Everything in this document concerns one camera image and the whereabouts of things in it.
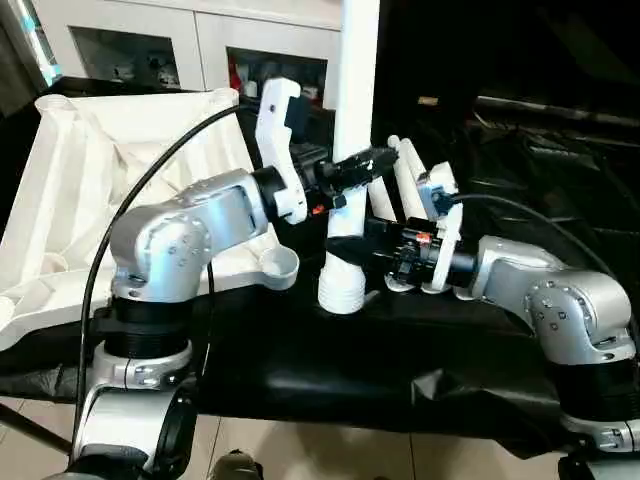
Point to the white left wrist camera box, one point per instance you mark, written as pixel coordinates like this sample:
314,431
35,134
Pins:
272,125

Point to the white plastic table top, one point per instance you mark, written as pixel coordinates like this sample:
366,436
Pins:
75,175

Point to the black plastic mat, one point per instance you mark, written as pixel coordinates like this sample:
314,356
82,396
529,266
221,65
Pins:
350,360

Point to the black stand rod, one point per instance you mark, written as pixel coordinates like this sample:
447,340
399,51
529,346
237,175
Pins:
35,425

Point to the white cabinet with open compartments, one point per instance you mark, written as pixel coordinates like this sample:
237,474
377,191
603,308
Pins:
200,25

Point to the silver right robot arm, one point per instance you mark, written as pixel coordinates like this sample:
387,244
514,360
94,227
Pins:
550,300

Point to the grey robot foot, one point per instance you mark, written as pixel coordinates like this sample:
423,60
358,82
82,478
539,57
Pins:
237,465

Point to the red box in cabinet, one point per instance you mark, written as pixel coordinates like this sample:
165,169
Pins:
233,75

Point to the small white cup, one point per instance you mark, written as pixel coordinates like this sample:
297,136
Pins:
250,89

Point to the small white label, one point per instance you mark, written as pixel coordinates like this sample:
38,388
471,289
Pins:
429,100

